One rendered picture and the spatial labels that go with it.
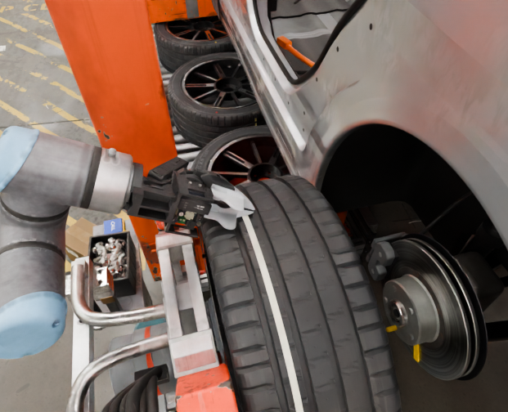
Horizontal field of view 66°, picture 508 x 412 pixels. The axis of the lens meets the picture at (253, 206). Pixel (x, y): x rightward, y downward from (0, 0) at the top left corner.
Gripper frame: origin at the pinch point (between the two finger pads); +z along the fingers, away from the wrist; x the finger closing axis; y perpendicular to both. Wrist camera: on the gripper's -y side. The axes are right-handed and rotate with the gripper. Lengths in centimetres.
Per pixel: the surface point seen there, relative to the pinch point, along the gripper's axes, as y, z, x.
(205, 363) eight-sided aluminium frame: 19.1, -4.4, -16.9
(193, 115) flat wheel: -136, 19, -29
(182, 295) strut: 6.4, -6.9, -16.2
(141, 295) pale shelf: -48, 2, -70
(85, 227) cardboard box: -113, -18, -92
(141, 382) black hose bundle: 14.2, -10.6, -28.8
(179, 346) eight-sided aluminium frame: 16.6, -8.3, -16.5
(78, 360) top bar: 5.1, -19.8, -35.6
